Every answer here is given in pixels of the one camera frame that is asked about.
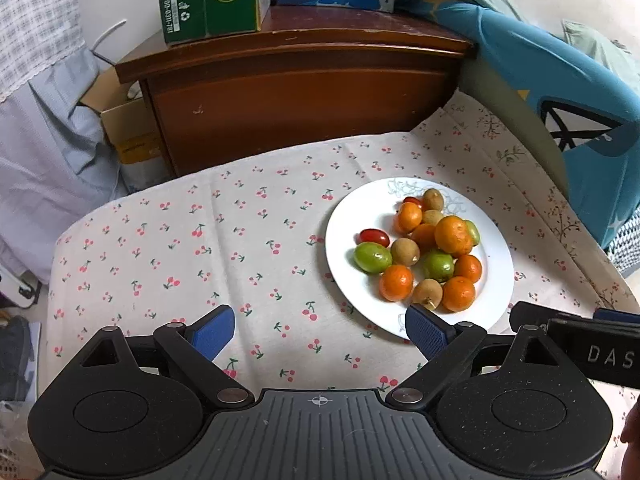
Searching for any mandarin orange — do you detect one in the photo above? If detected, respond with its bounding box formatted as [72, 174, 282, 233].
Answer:
[394, 202, 422, 235]
[434, 216, 474, 257]
[442, 276, 475, 312]
[454, 254, 483, 283]
[410, 223, 436, 254]
[378, 264, 413, 302]

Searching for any green jujube fruit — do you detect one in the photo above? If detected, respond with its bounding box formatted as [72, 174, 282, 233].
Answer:
[354, 242, 393, 274]
[421, 248, 454, 283]
[465, 220, 480, 246]

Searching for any red cherry tomato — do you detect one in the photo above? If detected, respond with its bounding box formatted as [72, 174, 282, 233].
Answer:
[358, 229, 390, 248]
[402, 196, 422, 208]

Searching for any person's hand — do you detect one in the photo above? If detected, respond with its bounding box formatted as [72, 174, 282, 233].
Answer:
[620, 403, 640, 480]

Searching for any houndstooth fabric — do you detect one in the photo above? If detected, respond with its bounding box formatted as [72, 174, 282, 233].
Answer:
[605, 207, 640, 278]

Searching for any cherry print tablecloth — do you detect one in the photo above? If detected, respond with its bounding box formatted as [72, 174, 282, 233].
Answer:
[37, 89, 640, 480]

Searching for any white oval plate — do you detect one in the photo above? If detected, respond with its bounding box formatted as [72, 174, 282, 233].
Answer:
[326, 178, 513, 337]

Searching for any blue patterned cushion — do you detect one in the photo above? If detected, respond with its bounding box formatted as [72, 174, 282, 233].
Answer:
[396, 0, 639, 247]

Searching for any grey striped cloth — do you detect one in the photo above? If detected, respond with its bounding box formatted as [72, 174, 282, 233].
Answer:
[1, 48, 127, 283]

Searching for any cardboard box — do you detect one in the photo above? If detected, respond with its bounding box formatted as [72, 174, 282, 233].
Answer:
[80, 67, 162, 165]

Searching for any brown wooden cabinet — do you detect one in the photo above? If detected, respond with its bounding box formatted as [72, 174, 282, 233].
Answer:
[116, 6, 475, 177]

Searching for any checkered white fabric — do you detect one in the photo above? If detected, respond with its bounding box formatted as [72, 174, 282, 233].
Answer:
[1, 0, 85, 100]

